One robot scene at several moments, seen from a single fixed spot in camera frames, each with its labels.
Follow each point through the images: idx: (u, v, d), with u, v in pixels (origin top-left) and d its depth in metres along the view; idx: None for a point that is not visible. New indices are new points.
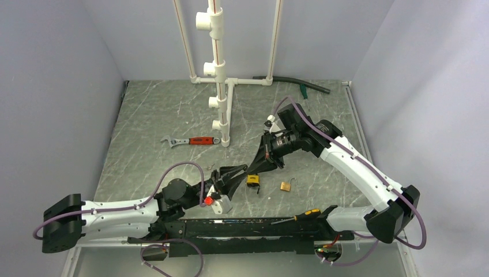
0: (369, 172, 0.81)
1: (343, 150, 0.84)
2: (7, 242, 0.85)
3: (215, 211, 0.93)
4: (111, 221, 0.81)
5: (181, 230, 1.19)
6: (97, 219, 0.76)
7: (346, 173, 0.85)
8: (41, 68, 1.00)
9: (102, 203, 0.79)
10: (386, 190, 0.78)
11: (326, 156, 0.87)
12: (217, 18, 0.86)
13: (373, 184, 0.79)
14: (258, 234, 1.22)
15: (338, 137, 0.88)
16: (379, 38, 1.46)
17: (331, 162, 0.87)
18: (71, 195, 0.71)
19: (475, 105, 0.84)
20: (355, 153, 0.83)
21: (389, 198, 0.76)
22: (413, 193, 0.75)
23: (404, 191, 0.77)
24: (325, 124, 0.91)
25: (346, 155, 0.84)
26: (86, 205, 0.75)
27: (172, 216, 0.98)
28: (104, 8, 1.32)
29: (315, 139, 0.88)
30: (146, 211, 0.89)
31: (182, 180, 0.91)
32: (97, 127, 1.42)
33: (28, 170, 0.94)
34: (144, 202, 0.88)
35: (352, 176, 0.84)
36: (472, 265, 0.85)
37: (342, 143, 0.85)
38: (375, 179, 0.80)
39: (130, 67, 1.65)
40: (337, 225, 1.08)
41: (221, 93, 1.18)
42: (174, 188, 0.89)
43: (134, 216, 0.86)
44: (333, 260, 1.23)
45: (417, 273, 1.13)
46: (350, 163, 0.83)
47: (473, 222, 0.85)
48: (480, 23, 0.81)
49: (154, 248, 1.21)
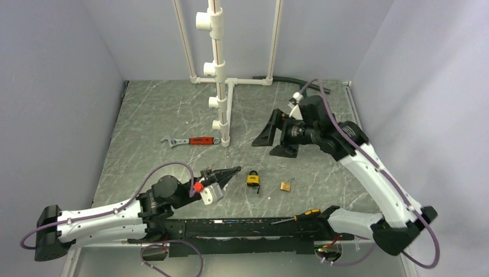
0: (392, 188, 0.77)
1: (369, 161, 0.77)
2: (8, 242, 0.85)
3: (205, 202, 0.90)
4: (93, 228, 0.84)
5: (180, 230, 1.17)
6: (74, 228, 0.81)
7: (365, 183, 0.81)
8: (40, 68, 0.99)
9: (80, 212, 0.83)
10: (406, 209, 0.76)
11: (348, 163, 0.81)
12: (217, 18, 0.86)
13: (395, 202, 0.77)
14: (258, 234, 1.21)
15: (365, 145, 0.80)
16: (379, 38, 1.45)
17: (352, 170, 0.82)
18: (49, 208, 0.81)
19: (475, 106, 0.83)
20: (381, 167, 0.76)
21: (409, 219, 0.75)
22: (432, 216, 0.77)
23: (422, 212, 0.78)
24: (350, 127, 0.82)
25: (371, 167, 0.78)
26: (62, 215, 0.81)
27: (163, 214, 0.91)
28: (104, 8, 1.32)
29: (339, 142, 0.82)
30: (127, 214, 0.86)
31: (172, 176, 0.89)
32: (96, 127, 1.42)
33: (29, 171, 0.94)
34: (124, 205, 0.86)
35: (371, 188, 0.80)
36: (471, 265, 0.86)
37: (369, 153, 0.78)
38: (397, 197, 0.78)
39: (130, 67, 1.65)
40: (340, 228, 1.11)
41: (221, 93, 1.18)
42: (164, 184, 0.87)
43: (114, 221, 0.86)
44: (333, 260, 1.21)
45: (417, 273, 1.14)
46: (375, 176, 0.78)
47: (472, 222, 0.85)
48: (480, 23, 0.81)
49: (154, 248, 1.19)
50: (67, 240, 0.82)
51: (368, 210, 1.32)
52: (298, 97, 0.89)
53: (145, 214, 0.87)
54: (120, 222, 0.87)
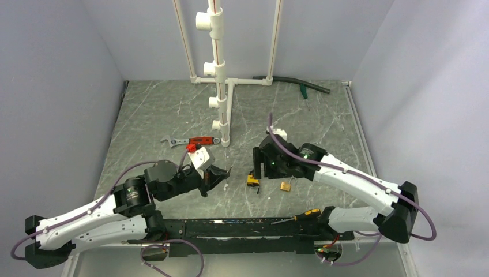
0: (364, 181, 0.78)
1: (334, 167, 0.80)
2: (6, 243, 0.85)
3: (197, 163, 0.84)
4: (72, 232, 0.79)
5: (181, 230, 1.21)
6: (51, 236, 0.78)
7: (343, 188, 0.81)
8: (40, 68, 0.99)
9: (56, 218, 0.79)
10: (386, 194, 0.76)
11: (318, 178, 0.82)
12: (217, 19, 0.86)
13: (372, 191, 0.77)
14: (258, 234, 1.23)
15: (325, 156, 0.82)
16: (379, 38, 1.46)
17: (326, 182, 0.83)
18: (27, 220, 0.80)
19: (475, 106, 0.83)
20: (345, 168, 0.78)
21: (392, 201, 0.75)
22: (412, 189, 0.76)
23: (402, 190, 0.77)
24: (313, 149, 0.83)
25: (337, 172, 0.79)
26: (41, 225, 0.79)
27: (143, 210, 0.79)
28: (104, 9, 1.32)
29: (304, 165, 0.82)
30: (102, 213, 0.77)
31: (167, 162, 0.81)
32: (96, 127, 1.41)
33: (28, 170, 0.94)
34: (97, 203, 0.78)
35: (349, 190, 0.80)
36: (472, 265, 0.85)
37: (331, 161, 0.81)
38: (372, 186, 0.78)
39: (130, 67, 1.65)
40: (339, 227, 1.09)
41: (221, 93, 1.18)
42: (158, 168, 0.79)
43: (90, 221, 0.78)
44: (333, 260, 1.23)
45: (417, 272, 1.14)
46: (345, 179, 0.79)
47: (473, 222, 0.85)
48: (480, 23, 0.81)
49: (154, 248, 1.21)
50: (55, 247, 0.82)
51: None
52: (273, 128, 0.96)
53: (120, 209, 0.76)
54: (99, 221, 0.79)
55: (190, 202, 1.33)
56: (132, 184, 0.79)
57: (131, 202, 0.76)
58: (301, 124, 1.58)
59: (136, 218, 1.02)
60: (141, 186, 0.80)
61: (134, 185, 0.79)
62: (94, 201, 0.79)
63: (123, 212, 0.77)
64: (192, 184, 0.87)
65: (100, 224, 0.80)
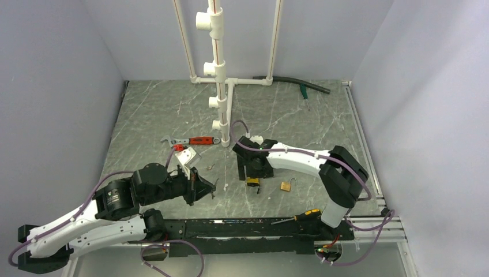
0: (300, 153, 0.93)
1: (277, 150, 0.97)
2: (7, 243, 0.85)
3: (184, 158, 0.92)
4: (59, 240, 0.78)
5: (180, 230, 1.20)
6: (40, 244, 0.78)
7: (292, 165, 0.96)
8: (40, 68, 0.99)
9: (44, 227, 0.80)
10: (316, 158, 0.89)
11: (272, 161, 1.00)
12: (217, 19, 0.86)
13: (306, 160, 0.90)
14: (258, 234, 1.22)
15: (275, 144, 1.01)
16: (379, 38, 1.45)
17: (281, 164, 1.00)
18: (18, 229, 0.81)
19: (475, 106, 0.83)
20: (285, 148, 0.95)
21: (320, 163, 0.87)
22: (339, 150, 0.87)
23: (331, 152, 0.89)
24: (266, 142, 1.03)
25: (281, 153, 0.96)
26: (31, 234, 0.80)
27: (125, 213, 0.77)
28: (104, 9, 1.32)
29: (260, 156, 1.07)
30: (85, 219, 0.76)
31: (157, 165, 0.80)
32: (96, 127, 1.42)
33: (28, 171, 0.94)
34: (78, 210, 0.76)
35: (296, 165, 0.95)
36: (471, 265, 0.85)
37: (277, 146, 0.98)
38: (306, 156, 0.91)
39: (130, 67, 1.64)
40: (334, 221, 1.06)
41: (221, 93, 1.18)
42: (148, 172, 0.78)
43: (73, 229, 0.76)
44: (332, 260, 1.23)
45: (417, 272, 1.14)
46: (286, 157, 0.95)
47: (472, 222, 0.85)
48: (480, 23, 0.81)
49: (154, 248, 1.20)
50: (47, 254, 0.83)
51: (368, 210, 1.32)
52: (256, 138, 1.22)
53: (102, 214, 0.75)
54: (84, 228, 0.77)
55: None
56: (115, 187, 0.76)
57: (115, 205, 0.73)
58: (301, 124, 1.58)
59: (134, 219, 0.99)
60: (124, 188, 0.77)
61: (117, 187, 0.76)
62: (77, 208, 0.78)
63: (106, 216, 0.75)
64: (178, 189, 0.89)
65: (86, 230, 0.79)
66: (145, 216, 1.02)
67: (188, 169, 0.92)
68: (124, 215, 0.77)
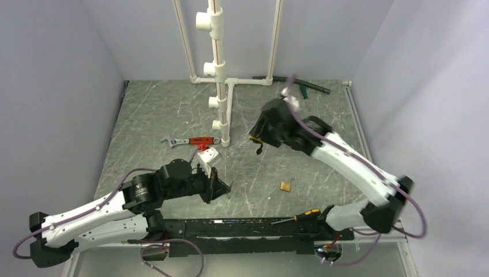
0: (364, 167, 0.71)
1: (335, 148, 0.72)
2: (7, 244, 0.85)
3: (206, 156, 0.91)
4: (81, 228, 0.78)
5: (181, 230, 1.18)
6: (57, 232, 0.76)
7: (341, 169, 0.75)
8: (39, 68, 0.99)
9: (63, 215, 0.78)
10: (382, 184, 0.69)
11: (318, 153, 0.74)
12: (217, 18, 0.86)
13: (370, 179, 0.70)
14: (258, 234, 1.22)
15: (330, 134, 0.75)
16: (379, 38, 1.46)
17: (324, 160, 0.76)
18: (32, 215, 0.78)
19: (475, 105, 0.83)
20: (349, 149, 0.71)
21: (386, 192, 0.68)
22: (410, 184, 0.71)
23: (399, 183, 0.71)
24: (315, 121, 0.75)
25: (339, 152, 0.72)
26: (46, 221, 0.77)
27: (151, 206, 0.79)
28: (104, 9, 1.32)
29: (305, 137, 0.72)
30: (111, 209, 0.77)
31: (185, 160, 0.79)
32: (96, 126, 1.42)
33: (28, 172, 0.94)
34: (105, 199, 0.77)
35: (348, 173, 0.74)
36: (473, 265, 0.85)
37: (335, 141, 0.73)
38: (371, 174, 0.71)
39: (130, 67, 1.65)
40: (337, 225, 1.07)
41: (221, 93, 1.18)
42: (176, 167, 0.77)
43: (98, 218, 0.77)
44: (332, 260, 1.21)
45: (417, 272, 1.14)
46: (345, 161, 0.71)
47: (473, 221, 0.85)
48: (480, 22, 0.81)
49: (154, 248, 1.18)
50: (59, 244, 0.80)
51: None
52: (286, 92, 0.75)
53: (129, 206, 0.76)
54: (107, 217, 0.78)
55: (190, 202, 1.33)
56: (140, 181, 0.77)
57: (140, 198, 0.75)
58: None
59: (136, 216, 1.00)
60: (149, 183, 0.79)
61: (142, 182, 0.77)
62: (104, 198, 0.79)
63: (132, 208, 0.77)
64: (197, 186, 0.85)
65: (107, 220, 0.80)
66: (145, 215, 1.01)
67: (209, 168, 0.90)
68: (149, 208, 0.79)
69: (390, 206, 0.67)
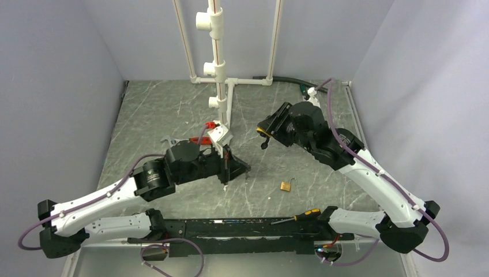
0: (394, 190, 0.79)
1: (369, 167, 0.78)
2: (8, 244, 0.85)
3: (215, 135, 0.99)
4: (91, 216, 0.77)
5: (181, 230, 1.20)
6: (67, 220, 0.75)
7: (368, 188, 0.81)
8: (38, 68, 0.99)
9: (72, 202, 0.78)
10: (411, 209, 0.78)
11: (350, 171, 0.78)
12: (217, 18, 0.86)
13: (400, 203, 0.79)
14: (258, 234, 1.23)
15: (362, 151, 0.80)
16: (379, 38, 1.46)
17: (354, 178, 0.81)
18: (41, 203, 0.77)
19: (475, 106, 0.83)
20: (382, 171, 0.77)
21: (414, 218, 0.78)
22: (435, 209, 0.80)
23: (426, 208, 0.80)
24: (349, 137, 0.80)
25: (371, 172, 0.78)
26: (56, 209, 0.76)
27: (163, 192, 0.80)
28: (104, 9, 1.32)
29: (336, 150, 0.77)
30: (123, 195, 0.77)
31: (192, 142, 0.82)
32: (96, 126, 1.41)
33: (27, 172, 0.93)
34: (116, 186, 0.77)
35: (375, 193, 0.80)
36: (472, 265, 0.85)
37: (367, 160, 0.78)
38: (400, 198, 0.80)
39: (130, 67, 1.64)
40: (339, 228, 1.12)
41: (221, 93, 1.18)
42: (183, 149, 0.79)
43: (109, 205, 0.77)
44: (332, 260, 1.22)
45: (417, 272, 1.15)
46: (377, 182, 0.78)
47: (473, 221, 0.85)
48: (480, 22, 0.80)
49: (154, 248, 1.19)
50: (68, 233, 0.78)
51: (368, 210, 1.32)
52: (313, 93, 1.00)
53: (141, 192, 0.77)
54: (118, 205, 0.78)
55: (190, 202, 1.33)
56: (151, 167, 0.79)
57: (152, 184, 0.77)
58: None
59: (142, 215, 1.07)
60: (159, 168, 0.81)
61: (153, 168, 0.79)
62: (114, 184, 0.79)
63: (144, 194, 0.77)
64: (210, 167, 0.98)
65: (117, 208, 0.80)
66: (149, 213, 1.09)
67: (220, 148, 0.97)
68: (161, 194, 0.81)
69: (417, 228, 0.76)
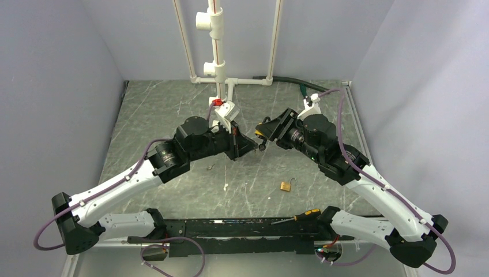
0: (401, 205, 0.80)
1: (373, 182, 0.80)
2: (7, 244, 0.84)
3: (224, 109, 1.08)
4: (110, 202, 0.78)
5: (180, 230, 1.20)
6: (89, 208, 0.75)
7: (375, 203, 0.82)
8: (38, 68, 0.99)
9: (90, 192, 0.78)
10: (418, 223, 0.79)
11: (354, 187, 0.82)
12: (217, 18, 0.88)
13: (407, 217, 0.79)
14: (258, 234, 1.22)
15: (367, 167, 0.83)
16: (379, 37, 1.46)
17: (358, 193, 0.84)
18: (56, 197, 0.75)
19: (474, 106, 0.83)
20: (387, 185, 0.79)
21: (422, 231, 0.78)
22: (444, 223, 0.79)
23: (434, 223, 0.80)
24: (357, 156, 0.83)
25: (376, 187, 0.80)
26: (74, 200, 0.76)
27: (178, 171, 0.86)
28: (104, 9, 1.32)
29: (344, 168, 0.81)
30: (140, 178, 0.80)
31: (199, 118, 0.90)
32: (96, 126, 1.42)
33: (27, 173, 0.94)
34: (134, 169, 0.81)
35: (382, 208, 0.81)
36: (473, 265, 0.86)
37: (372, 175, 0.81)
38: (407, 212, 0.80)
39: (130, 67, 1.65)
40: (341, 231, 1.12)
41: (222, 93, 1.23)
42: (191, 124, 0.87)
43: (128, 188, 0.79)
44: (332, 260, 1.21)
45: (417, 272, 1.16)
46: (383, 196, 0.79)
47: (473, 221, 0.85)
48: (480, 22, 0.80)
49: (154, 248, 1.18)
50: (88, 224, 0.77)
51: (368, 210, 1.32)
52: (316, 99, 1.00)
53: (160, 171, 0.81)
54: (136, 188, 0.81)
55: (190, 202, 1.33)
56: (164, 148, 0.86)
57: (168, 163, 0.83)
58: None
59: (144, 213, 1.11)
60: (170, 150, 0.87)
61: (166, 149, 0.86)
62: (130, 168, 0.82)
63: (163, 173, 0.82)
64: (220, 144, 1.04)
65: (134, 193, 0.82)
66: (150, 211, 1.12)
67: (229, 123, 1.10)
68: (177, 173, 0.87)
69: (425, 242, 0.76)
